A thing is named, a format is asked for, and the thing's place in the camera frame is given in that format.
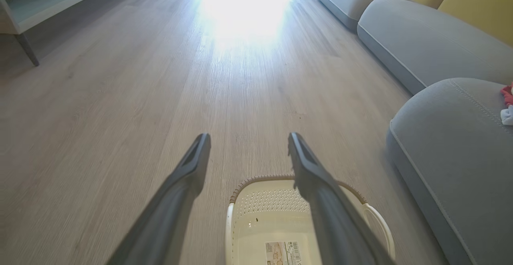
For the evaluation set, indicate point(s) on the white low cabinet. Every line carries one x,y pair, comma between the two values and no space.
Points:
48,0

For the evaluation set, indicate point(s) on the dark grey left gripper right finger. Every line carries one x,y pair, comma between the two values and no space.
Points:
332,225

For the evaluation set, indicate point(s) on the white cloth item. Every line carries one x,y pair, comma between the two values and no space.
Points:
508,116

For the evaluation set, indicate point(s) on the white label sticker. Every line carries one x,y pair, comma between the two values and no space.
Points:
282,253

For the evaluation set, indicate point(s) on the cream plastic laundry basket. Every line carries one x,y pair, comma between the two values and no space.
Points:
272,217

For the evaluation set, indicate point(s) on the orange-red cloth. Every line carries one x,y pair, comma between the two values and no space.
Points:
508,96

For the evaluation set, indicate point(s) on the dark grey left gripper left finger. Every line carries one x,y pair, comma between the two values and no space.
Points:
168,217

